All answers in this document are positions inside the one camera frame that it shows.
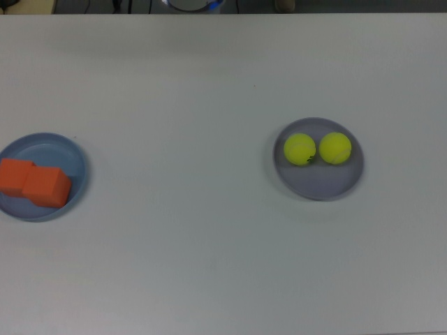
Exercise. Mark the yellow-green tennis ball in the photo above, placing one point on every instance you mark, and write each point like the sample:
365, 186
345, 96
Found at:
335, 147
299, 149

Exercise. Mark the orange cube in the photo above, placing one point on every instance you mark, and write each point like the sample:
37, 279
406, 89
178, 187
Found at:
12, 176
45, 185

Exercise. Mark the purple plate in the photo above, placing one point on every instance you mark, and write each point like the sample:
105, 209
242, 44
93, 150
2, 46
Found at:
321, 181

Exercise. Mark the blue plate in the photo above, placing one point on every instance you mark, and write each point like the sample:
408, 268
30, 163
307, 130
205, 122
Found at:
52, 146

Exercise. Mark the beige round object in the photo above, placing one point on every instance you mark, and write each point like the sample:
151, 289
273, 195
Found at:
284, 3

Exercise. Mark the light wooden panel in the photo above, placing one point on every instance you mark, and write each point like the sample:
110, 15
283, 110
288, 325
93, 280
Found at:
35, 5

